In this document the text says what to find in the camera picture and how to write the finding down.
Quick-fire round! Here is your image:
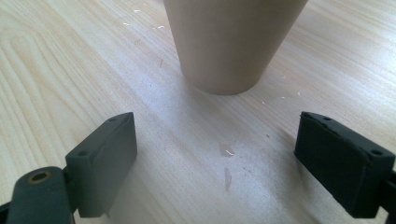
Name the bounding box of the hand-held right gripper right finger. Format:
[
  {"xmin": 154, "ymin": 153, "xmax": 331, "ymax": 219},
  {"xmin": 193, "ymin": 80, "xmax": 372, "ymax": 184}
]
[{"xmin": 293, "ymin": 111, "xmax": 396, "ymax": 219}]

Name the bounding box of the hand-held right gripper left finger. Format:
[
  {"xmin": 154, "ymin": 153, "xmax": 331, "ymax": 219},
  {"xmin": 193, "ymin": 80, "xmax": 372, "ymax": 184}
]
[{"xmin": 64, "ymin": 111, "xmax": 138, "ymax": 218}]

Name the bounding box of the brown paper cup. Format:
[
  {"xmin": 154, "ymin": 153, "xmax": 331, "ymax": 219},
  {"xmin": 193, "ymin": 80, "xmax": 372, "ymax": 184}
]
[{"xmin": 163, "ymin": 0, "xmax": 309, "ymax": 96}]

